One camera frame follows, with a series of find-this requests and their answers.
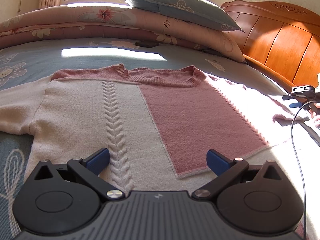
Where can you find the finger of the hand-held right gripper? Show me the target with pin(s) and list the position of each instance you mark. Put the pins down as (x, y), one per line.
(295, 105)
(288, 97)

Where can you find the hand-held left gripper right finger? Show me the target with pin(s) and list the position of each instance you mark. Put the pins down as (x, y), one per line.
(216, 160)

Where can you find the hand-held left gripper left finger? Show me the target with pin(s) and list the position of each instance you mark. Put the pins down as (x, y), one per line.
(100, 158)

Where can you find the pink and white knit sweater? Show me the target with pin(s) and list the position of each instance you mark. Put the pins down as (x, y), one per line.
(125, 110)

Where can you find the person's right hand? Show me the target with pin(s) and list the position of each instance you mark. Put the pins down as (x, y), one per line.
(316, 115)

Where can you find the wooden headboard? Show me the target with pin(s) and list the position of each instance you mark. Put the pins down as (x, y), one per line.
(275, 35)

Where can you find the black phone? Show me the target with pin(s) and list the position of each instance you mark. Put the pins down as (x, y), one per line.
(147, 44)

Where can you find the pink floral folded quilt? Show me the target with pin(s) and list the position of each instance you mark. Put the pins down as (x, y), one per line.
(100, 22)

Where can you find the blue floral pillow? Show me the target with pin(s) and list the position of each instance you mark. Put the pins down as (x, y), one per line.
(185, 7)

